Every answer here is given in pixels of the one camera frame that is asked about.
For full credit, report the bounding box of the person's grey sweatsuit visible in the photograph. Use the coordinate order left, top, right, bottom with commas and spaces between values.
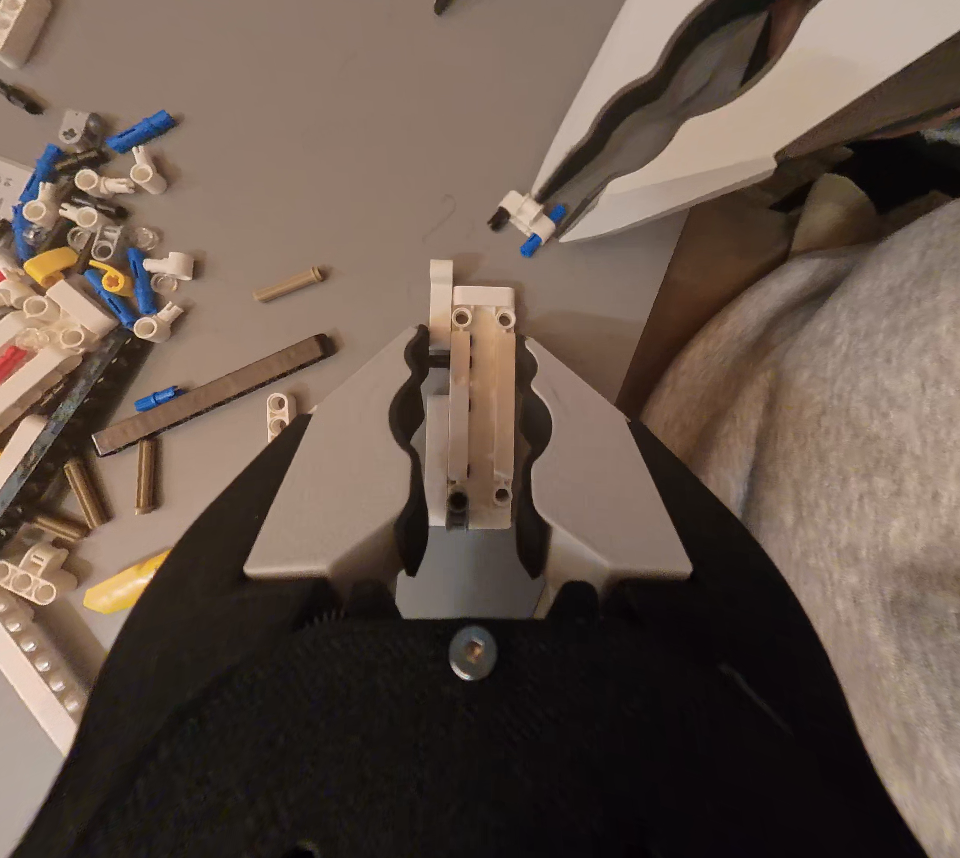
641, 198, 960, 858

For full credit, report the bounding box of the dark tan lego axle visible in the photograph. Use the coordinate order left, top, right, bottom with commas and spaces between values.
28, 509, 93, 545
135, 435, 160, 516
63, 458, 111, 530

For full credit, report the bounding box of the yellow lego panel piece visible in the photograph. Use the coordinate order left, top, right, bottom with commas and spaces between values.
82, 547, 174, 613

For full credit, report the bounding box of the white lego frame assembly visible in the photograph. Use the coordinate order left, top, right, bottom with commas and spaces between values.
427, 259, 520, 532

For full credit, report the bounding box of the lego instruction booklet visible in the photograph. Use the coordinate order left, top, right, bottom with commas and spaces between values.
0, 156, 39, 217

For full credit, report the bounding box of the white angled lego beam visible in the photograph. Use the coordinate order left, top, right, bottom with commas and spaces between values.
0, 0, 54, 68

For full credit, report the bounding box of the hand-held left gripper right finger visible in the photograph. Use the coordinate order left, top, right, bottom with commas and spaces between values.
516, 335, 694, 607

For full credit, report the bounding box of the small black lego pin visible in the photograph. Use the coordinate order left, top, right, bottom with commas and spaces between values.
0, 78, 45, 118

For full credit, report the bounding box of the tan lego axle pin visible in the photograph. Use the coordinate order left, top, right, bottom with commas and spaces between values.
252, 265, 329, 304

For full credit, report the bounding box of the white lego connector blue pin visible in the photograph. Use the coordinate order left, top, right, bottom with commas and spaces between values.
486, 189, 569, 259

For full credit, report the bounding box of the white three-hole lego connector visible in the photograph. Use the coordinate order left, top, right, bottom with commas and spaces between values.
0, 541, 78, 608

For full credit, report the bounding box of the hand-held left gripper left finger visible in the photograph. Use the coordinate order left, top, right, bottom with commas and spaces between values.
242, 325, 432, 607

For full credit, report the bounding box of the long white lego beam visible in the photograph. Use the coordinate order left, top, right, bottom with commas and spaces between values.
0, 586, 108, 755

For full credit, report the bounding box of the beige cloth bag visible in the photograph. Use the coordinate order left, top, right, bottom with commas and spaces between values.
787, 171, 894, 257

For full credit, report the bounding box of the dark teal lego beam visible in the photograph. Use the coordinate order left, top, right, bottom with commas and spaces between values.
0, 325, 138, 525

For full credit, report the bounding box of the pile of small lego pieces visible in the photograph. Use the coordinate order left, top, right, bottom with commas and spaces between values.
0, 110, 198, 349

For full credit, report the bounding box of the white five-hole lego beam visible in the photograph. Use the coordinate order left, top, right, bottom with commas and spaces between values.
265, 393, 299, 444

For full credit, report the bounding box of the long black lego beam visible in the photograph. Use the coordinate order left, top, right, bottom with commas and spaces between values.
91, 333, 336, 458

